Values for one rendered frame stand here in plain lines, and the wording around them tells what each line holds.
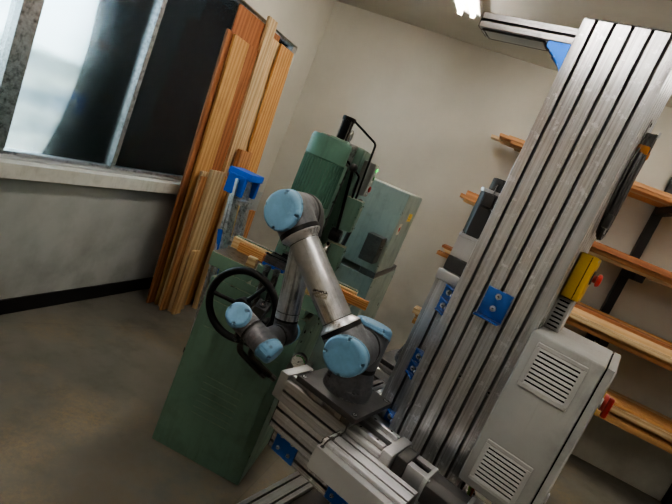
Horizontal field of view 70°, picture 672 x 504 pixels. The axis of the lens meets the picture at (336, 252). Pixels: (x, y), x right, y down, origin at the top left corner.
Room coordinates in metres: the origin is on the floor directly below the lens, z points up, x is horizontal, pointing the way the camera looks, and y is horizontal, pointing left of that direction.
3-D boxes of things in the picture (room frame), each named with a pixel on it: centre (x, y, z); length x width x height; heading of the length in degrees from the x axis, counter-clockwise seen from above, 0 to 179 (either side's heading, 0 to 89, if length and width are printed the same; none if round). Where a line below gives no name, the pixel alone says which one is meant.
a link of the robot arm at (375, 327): (1.36, -0.19, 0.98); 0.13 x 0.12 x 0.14; 161
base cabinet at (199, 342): (2.15, 0.17, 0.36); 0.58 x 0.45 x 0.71; 171
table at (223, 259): (1.92, 0.16, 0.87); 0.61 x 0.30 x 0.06; 81
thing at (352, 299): (2.02, 0.10, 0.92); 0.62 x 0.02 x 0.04; 81
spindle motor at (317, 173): (2.03, 0.19, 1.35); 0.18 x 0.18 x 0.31
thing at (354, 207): (2.22, 0.01, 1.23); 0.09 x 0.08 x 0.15; 171
